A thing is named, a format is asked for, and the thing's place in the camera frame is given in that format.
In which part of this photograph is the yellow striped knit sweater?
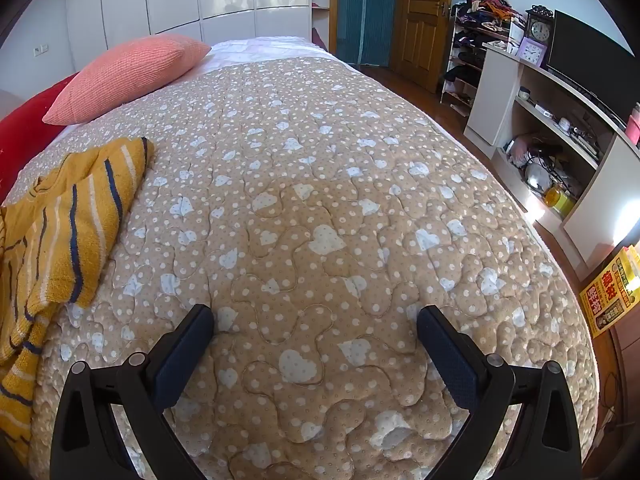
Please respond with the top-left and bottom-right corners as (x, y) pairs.
(1, 136), (154, 465)

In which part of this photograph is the shoe rack with clothes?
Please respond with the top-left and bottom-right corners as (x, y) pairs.
(438, 0), (524, 119)

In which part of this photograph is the yellow printed box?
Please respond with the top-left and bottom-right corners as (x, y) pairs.
(579, 245), (640, 338)

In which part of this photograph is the white shelf cabinet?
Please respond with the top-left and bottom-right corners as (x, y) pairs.
(464, 46), (639, 280)

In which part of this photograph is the red embroidered pillow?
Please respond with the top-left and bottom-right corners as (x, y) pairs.
(0, 74), (75, 200)

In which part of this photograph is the beige heart pattern quilt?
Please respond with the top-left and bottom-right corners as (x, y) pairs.
(9, 58), (599, 479)

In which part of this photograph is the black television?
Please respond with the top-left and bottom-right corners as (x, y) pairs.
(547, 11), (639, 129)

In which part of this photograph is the pink knit pillow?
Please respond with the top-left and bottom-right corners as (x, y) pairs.
(42, 34), (210, 126)

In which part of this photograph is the purple square clock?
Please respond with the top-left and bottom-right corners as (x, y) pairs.
(516, 37), (547, 67)

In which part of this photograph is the dark ornate clock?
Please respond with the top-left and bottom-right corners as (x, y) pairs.
(525, 6), (554, 46)

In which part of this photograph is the white glossy wardrobe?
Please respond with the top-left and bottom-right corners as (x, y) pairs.
(66, 0), (311, 70)

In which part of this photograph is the teal curtain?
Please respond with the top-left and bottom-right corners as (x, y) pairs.
(336, 0), (395, 66)

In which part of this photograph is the wooden door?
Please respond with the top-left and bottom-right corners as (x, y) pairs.
(390, 0), (451, 92)

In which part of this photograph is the wall power socket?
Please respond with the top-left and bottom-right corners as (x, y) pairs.
(34, 44), (49, 58)

